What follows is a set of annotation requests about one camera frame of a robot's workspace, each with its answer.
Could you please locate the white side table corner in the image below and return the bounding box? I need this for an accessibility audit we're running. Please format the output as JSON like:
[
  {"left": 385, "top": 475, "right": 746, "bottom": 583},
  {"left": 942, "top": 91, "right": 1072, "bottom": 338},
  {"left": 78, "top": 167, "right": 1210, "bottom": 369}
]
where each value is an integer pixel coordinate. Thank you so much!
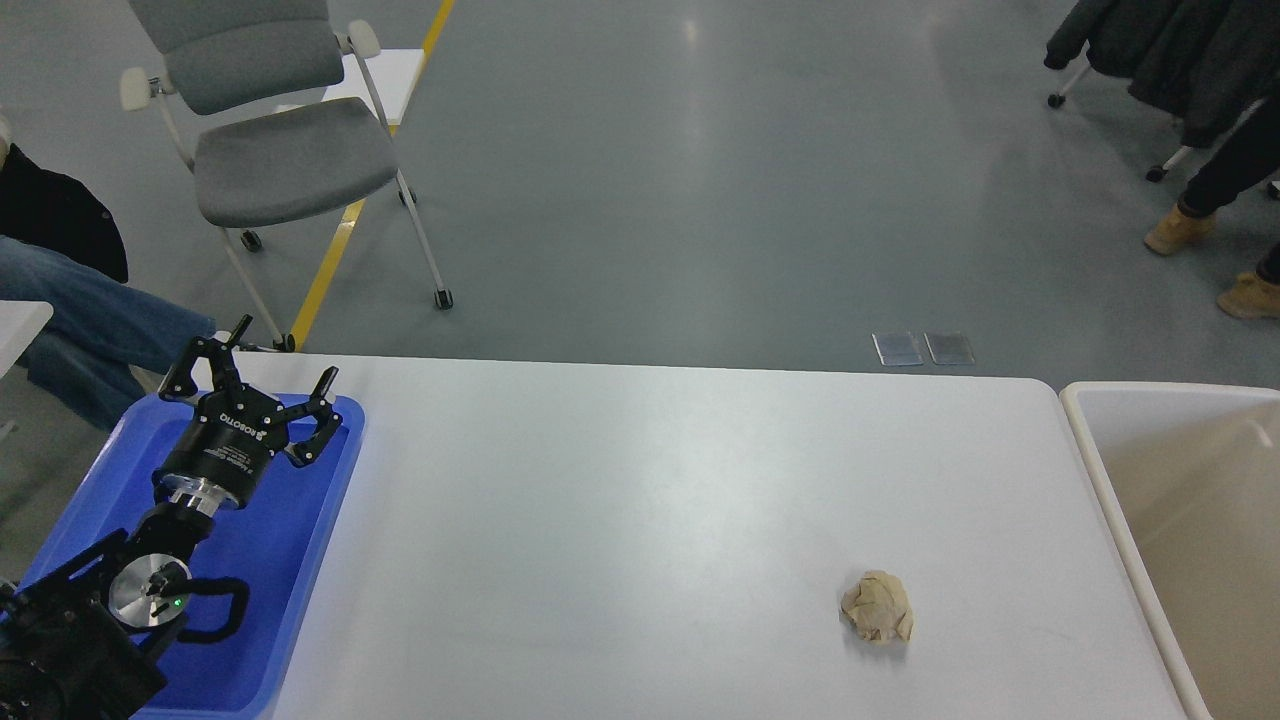
[{"left": 0, "top": 300, "right": 54, "bottom": 377}]

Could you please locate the beige plastic bin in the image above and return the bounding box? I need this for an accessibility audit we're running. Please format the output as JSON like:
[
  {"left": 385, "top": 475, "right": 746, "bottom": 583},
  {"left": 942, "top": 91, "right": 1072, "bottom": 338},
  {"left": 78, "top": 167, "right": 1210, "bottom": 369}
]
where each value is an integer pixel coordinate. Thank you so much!
[{"left": 1060, "top": 382, "right": 1279, "bottom": 719}]

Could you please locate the standing person in black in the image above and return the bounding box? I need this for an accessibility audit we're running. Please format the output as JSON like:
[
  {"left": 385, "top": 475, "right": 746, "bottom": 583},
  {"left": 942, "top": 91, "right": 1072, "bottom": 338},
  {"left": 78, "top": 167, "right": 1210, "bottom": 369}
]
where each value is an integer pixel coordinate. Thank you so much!
[{"left": 1144, "top": 94, "right": 1279, "bottom": 319}]

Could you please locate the blue plastic tray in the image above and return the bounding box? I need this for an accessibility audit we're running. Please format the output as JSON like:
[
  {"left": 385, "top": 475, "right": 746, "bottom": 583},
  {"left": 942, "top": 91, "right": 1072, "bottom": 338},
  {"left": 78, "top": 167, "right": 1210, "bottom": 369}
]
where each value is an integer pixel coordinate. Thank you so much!
[{"left": 22, "top": 396, "right": 365, "bottom": 719}]

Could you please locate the white board on floor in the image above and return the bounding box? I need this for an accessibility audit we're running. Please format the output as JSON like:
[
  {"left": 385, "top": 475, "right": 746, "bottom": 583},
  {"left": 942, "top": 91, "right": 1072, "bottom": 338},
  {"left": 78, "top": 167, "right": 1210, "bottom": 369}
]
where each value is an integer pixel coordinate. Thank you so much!
[{"left": 311, "top": 47, "right": 425, "bottom": 127}]

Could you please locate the seated person in jeans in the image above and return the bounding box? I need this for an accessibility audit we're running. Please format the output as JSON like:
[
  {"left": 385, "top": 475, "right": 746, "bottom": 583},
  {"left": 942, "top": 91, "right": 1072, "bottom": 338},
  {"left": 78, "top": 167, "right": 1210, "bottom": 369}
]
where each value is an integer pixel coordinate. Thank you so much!
[{"left": 1, "top": 123, "right": 229, "bottom": 430}]

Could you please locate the crumpled brown paper ball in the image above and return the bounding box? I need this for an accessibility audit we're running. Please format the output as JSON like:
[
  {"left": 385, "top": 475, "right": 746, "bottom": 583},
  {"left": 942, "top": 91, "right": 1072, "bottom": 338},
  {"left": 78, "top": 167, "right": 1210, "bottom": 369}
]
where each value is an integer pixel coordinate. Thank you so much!
[{"left": 840, "top": 570, "right": 915, "bottom": 646}]

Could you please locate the chair with dark jackets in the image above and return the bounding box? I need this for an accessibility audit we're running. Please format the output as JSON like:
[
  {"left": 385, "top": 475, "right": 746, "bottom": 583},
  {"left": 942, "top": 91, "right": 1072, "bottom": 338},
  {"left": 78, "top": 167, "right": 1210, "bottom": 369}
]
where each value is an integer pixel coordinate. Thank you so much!
[{"left": 1043, "top": 1, "right": 1279, "bottom": 183}]

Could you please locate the left floor outlet plate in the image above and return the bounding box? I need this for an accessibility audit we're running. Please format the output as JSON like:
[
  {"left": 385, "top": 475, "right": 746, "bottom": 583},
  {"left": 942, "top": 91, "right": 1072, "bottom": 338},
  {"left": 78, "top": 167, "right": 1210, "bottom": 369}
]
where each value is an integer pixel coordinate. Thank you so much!
[{"left": 872, "top": 331, "right": 924, "bottom": 366}]

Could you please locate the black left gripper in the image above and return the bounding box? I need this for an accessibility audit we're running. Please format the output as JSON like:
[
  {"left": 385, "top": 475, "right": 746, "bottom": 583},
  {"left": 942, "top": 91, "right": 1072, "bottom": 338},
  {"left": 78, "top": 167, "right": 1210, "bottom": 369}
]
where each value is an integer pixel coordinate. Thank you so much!
[{"left": 152, "top": 316, "right": 344, "bottom": 512}]

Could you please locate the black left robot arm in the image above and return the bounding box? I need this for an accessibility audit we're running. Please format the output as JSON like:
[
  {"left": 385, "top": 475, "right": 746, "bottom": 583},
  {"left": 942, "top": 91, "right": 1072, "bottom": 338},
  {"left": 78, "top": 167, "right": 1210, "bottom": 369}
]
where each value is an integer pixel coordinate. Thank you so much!
[{"left": 3, "top": 316, "right": 344, "bottom": 719}]

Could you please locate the floor outlet plate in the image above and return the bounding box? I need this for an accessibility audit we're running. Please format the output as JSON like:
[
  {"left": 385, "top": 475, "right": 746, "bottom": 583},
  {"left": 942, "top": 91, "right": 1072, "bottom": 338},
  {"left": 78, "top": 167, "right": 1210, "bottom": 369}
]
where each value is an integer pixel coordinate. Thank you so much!
[
  {"left": 872, "top": 331, "right": 924, "bottom": 366},
  {"left": 923, "top": 331, "right": 975, "bottom": 366}
]

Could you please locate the right floor outlet plate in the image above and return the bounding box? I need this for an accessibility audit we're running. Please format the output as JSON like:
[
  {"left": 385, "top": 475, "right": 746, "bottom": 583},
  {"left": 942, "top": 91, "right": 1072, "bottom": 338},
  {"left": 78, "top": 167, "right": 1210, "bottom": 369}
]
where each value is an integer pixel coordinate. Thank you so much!
[{"left": 923, "top": 331, "right": 975, "bottom": 366}]

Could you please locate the grey office chair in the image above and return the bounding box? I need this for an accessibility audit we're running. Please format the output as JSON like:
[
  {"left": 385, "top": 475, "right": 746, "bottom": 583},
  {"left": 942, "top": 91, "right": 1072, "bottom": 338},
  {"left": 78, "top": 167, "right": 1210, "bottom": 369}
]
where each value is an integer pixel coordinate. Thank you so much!
[{"left": 119, "top": 1, "right": 454, "bottom": 352}]

